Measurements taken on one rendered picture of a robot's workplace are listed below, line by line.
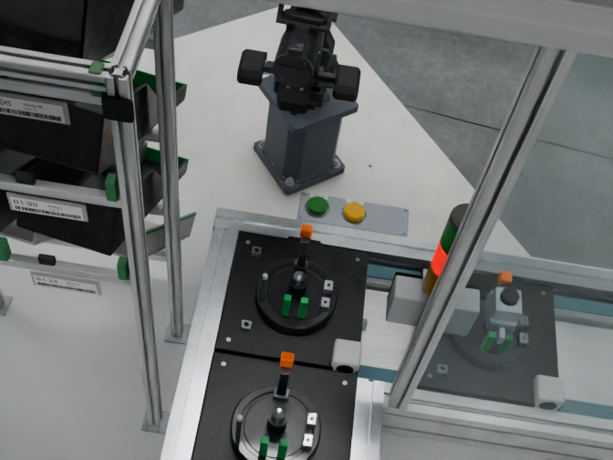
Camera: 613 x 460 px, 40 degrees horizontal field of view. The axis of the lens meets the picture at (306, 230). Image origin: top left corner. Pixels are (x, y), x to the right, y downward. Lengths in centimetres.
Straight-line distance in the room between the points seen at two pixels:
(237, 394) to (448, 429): 36
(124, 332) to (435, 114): 190
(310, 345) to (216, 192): 45
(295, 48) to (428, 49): 230
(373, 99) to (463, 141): 121
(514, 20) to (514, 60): 325
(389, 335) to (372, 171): 43
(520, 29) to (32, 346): 137
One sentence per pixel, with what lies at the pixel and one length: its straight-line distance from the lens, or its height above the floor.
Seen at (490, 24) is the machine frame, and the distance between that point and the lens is 25.
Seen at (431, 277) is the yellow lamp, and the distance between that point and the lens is 112.
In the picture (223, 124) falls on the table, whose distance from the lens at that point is 184.
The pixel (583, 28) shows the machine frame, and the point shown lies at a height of 206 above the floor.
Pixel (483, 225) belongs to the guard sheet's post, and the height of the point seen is 146.
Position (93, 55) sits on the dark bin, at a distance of 87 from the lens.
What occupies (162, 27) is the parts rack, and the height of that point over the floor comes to 157.
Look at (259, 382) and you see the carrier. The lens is 137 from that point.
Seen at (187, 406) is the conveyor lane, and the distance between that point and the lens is 137.
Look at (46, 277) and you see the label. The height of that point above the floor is 129.
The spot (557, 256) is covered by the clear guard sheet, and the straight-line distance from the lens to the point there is 104.
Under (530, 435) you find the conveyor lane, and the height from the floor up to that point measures 93.
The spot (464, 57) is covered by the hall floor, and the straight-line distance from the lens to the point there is 343.
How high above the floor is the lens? 221
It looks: 54 degrees down
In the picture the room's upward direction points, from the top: 10 degrees clockwise
